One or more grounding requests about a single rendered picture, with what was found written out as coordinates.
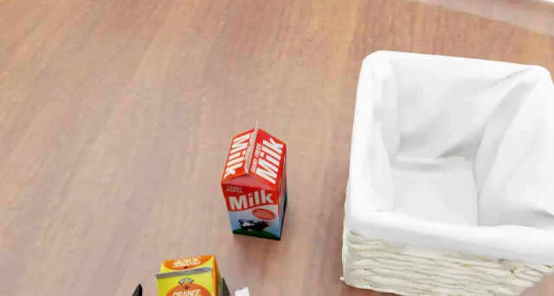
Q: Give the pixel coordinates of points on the white lined wicker basket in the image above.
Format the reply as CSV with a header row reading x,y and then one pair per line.
x,y
437,146

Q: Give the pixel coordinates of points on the small white block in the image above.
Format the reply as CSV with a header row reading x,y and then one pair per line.
x,y
242,292

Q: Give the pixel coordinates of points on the red milk carton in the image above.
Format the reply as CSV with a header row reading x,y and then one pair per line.
x,y
253,192

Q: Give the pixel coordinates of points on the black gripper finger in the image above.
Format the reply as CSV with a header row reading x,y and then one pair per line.
x,y
138,291
225,289

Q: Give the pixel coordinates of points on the yellow orange juice carton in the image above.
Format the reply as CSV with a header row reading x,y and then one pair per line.
x,y
188,283

